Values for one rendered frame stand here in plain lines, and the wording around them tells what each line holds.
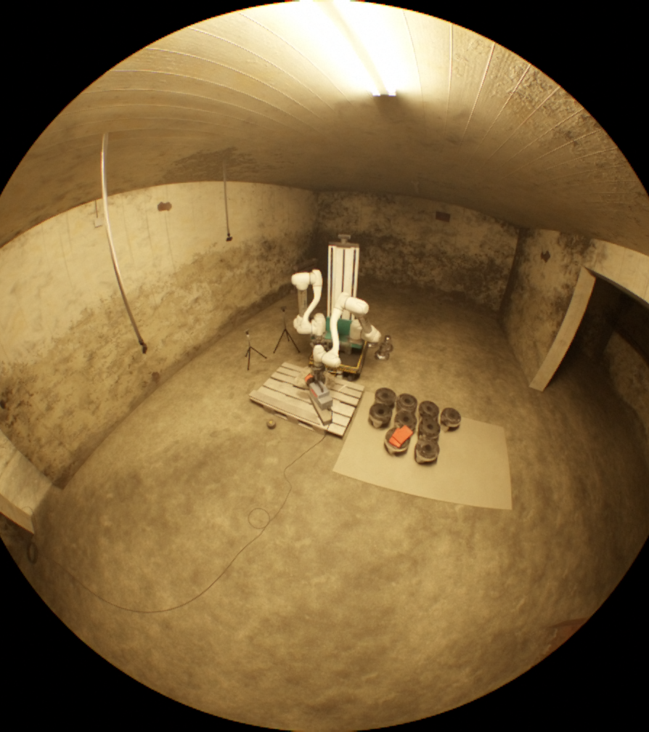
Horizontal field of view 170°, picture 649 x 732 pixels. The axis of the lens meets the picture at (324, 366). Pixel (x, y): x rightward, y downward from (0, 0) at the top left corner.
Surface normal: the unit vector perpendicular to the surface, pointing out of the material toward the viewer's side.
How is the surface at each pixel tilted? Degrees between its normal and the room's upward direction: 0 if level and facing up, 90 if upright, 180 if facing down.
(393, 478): 0
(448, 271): 90
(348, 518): 0
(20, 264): 90
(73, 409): 90
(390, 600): 0
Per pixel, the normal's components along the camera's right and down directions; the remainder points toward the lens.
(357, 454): 0.01, -0.78
